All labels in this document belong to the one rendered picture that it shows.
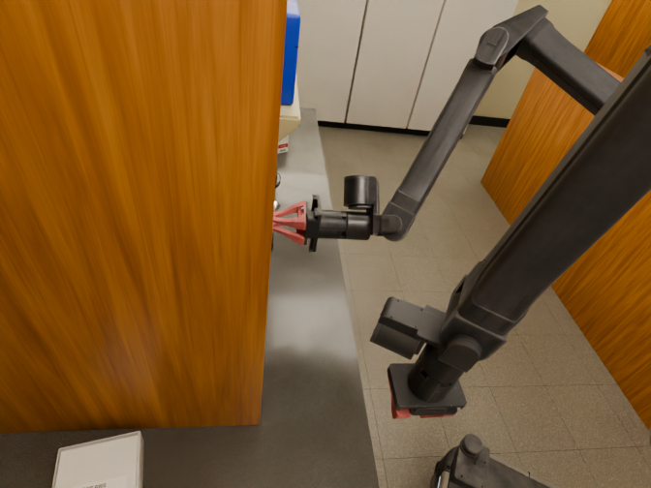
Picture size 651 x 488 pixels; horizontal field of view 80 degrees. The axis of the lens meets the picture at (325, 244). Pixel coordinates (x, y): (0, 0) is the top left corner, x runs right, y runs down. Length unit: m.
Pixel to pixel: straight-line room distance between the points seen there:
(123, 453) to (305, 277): 0.54
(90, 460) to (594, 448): 2.05
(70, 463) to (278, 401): 0.35
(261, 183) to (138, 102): 0.12
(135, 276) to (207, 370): 0.22
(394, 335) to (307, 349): 0.41
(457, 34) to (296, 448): 3.56
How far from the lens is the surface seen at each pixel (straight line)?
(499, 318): 0.43
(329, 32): 3.64
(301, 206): 0.77
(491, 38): 0.85
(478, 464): 1.67
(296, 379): 0.86
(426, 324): 0.51
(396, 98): 3.93
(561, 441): 2.26
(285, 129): 0.44
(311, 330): 0.93
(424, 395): 0.58
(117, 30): 0.35
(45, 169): 0.43
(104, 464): 0.79
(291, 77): 0.45
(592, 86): 0.89
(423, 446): 1.93
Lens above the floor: 1.69
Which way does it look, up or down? 42 degrees down
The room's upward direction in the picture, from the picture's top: 11 degrees clockwise
